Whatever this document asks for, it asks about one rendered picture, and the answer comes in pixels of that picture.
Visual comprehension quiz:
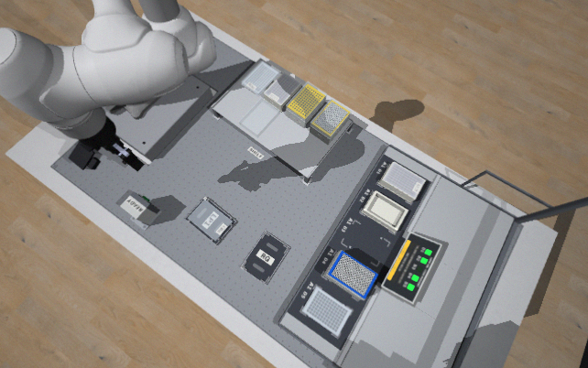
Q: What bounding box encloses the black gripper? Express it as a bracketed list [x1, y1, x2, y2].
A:
[80, 116, 145, 171]

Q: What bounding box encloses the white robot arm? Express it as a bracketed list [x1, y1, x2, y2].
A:
[0, 0, 217, 139]

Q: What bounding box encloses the white one-well reservoir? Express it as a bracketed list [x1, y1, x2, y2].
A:
[361, 191, 408, 233]

